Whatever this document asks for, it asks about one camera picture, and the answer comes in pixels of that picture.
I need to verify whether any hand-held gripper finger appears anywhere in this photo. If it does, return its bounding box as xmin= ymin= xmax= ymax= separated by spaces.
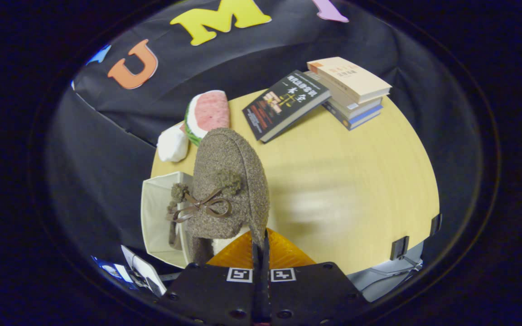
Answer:
xmin=158 ymin=231 xmax=262 ymax=326
xmin=261 ymin=228 xmax=370 ymax=326

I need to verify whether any cream fabric storage box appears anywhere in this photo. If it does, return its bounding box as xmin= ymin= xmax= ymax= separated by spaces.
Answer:
xmin=141 ymin=171 xmax=198 ymax=269

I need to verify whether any white flat device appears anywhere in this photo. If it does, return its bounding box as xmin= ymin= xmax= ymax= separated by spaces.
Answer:
xmin=121 ymin=245 xmax=167 ymax=297

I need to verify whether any grey table base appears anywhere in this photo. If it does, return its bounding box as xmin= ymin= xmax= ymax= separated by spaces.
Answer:
xmin=347 ymin=241 xmax=425 ymax=302

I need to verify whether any blue glowing screen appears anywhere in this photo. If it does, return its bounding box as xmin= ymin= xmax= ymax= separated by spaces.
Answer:
xmin=91 ymin=256 xmax=137 ymax=290

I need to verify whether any white round plush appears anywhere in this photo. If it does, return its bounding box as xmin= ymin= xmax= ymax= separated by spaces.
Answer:
xmin=157 ymin=123 xmax=190 ymax=163

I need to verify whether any black cover book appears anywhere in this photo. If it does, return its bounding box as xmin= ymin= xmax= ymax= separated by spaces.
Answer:
xmin=242 ymin=70 xmax=332 ymax=144

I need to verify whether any watermelon slice plush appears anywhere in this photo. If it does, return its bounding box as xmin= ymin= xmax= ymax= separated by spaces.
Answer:
xmin=184 ymin=90 xmax=231 ymax=147

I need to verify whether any blue cover book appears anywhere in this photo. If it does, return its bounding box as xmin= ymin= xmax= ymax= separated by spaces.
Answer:
xmin=322 ymin=101 xmax=384 ymax=131

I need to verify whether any beige cover book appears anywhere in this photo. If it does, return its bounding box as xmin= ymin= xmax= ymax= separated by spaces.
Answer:
xmin=307 ymin=57 xmax=392 ymax=104

